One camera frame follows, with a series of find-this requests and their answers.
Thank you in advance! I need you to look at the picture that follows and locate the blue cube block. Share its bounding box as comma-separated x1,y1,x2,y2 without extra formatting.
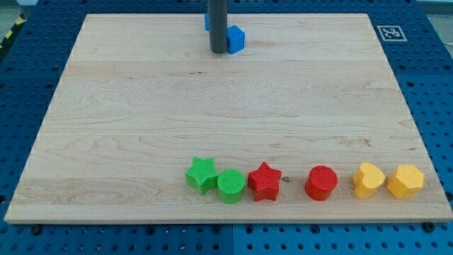
227,25,246,54

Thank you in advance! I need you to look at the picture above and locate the blue triangle block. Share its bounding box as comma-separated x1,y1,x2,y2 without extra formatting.
204,13,210,31

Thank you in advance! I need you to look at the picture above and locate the green star block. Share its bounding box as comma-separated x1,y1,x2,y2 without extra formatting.
185,157,219,196

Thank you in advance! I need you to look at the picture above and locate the green cylinder block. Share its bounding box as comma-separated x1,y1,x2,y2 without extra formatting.
217,169,245,204

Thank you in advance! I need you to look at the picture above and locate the red star block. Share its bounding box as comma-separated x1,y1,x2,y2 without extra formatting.
247,162,282,202

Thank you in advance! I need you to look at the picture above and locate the light wooden board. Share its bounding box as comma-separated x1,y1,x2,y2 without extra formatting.
5,13,452,225

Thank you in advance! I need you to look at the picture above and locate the red cylinder block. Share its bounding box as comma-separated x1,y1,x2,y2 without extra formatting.
304,165,338,201

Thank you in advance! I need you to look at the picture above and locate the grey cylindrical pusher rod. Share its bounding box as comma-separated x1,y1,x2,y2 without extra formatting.
207,0,227,54

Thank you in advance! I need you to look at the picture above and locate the yellow heart block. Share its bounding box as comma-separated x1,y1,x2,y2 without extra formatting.
352,162,386,199

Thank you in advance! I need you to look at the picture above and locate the yellow hexagon block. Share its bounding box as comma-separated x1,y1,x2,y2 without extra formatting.
386,164,425,199

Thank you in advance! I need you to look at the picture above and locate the white fiducial marker tag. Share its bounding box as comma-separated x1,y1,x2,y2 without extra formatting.
377,25,407,42

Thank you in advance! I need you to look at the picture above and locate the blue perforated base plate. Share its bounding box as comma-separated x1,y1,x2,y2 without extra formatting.
1,1,452,254

